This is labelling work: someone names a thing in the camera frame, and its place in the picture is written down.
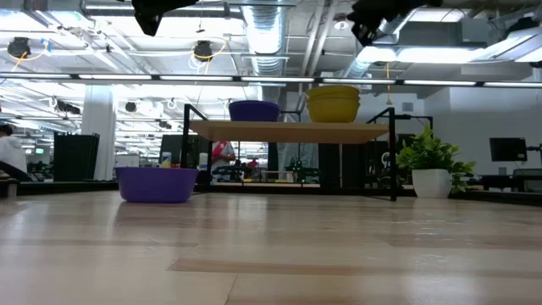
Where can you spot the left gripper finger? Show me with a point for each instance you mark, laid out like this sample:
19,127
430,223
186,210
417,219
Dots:
148,17

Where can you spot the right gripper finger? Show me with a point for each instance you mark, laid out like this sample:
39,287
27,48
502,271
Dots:
364,27

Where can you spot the yellow pear-patterned ceramic bowl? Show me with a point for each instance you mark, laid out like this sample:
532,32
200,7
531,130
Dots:
332,90
333,112

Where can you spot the blue plastic bowl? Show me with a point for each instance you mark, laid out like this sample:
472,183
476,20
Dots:
156,185
254,112

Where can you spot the LED light bar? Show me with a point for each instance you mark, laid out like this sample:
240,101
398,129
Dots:
271,79

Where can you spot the white column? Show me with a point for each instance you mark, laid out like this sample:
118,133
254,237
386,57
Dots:
98,131

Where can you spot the wooden shelf with black legs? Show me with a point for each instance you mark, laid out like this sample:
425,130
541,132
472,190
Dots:
288,131

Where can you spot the yellow white bottle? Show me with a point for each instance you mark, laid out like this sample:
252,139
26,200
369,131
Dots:
166,160

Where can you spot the person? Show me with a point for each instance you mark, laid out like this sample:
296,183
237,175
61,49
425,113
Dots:
222,154
10,154

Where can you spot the black panel stack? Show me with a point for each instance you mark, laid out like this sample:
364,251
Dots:
76,156

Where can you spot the green plant in white pot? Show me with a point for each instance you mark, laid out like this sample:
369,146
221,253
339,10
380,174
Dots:
432,182

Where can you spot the black computer monitor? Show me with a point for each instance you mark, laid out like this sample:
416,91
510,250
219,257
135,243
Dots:
508,149

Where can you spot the silver ventilation duct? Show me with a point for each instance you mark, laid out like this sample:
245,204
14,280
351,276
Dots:
267,38

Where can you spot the black aluminium table frame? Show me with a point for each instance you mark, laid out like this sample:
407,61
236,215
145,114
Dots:
63,186

